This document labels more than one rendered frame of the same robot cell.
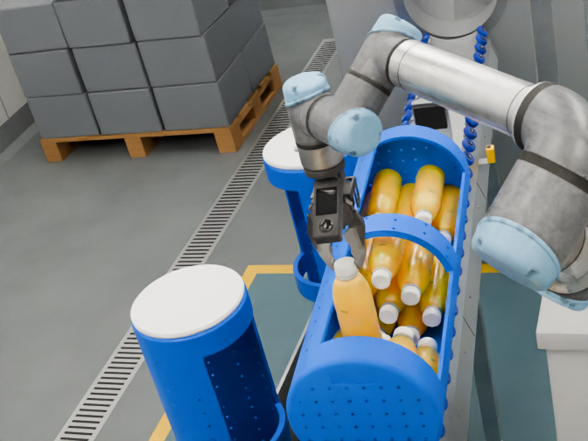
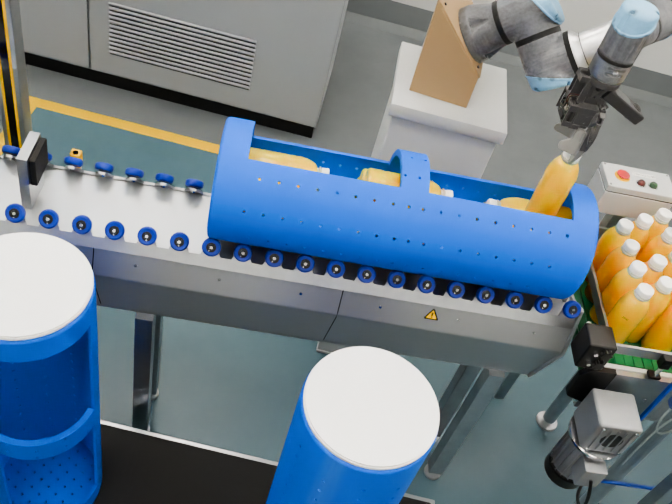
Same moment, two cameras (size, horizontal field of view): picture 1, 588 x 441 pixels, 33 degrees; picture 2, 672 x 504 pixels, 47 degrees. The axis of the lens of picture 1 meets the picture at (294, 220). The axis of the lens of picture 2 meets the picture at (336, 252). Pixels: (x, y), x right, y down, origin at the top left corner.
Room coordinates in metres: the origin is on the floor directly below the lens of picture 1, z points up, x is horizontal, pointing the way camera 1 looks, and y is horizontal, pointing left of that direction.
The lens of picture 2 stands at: (2.55, 0.98, 2.32)
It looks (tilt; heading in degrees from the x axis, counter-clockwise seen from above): 46 degrees down; 241
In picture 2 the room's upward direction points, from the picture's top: 17 degrees clockwise
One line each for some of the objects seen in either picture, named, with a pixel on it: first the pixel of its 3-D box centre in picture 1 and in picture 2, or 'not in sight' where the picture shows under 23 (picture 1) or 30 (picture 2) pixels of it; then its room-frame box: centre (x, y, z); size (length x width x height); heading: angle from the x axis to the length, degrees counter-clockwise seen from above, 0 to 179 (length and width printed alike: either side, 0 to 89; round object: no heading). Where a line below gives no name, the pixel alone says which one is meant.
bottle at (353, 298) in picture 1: (356, 312); (554, 187); (1.48, -0.07, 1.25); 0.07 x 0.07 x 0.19
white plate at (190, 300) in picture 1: (187, 299); (372, 404); (1.99, 0.29, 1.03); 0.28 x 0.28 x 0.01
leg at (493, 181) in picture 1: (494, 198); not in sight; (3.23, -0.76, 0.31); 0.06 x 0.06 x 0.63; 71
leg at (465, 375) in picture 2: not in sight; (458, 387); (1.38, -0.10, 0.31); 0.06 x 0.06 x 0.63; 71
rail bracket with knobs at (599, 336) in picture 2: not in sight; (592, 346); (1.36, 0.19, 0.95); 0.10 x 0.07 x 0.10; 71
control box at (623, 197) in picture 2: not in sight; (630, 192); (1.05, -0.22, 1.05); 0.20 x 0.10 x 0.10; 161
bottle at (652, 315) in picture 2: not in sight; (645, 310); (1.19, 0.13, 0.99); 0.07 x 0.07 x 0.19
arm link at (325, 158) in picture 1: (318, 150); (610, 67); (1.50, -0.07, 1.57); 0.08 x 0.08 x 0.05
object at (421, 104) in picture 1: (432, 125); (34, 171); (2.59, -0.46, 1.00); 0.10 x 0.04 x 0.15; 71
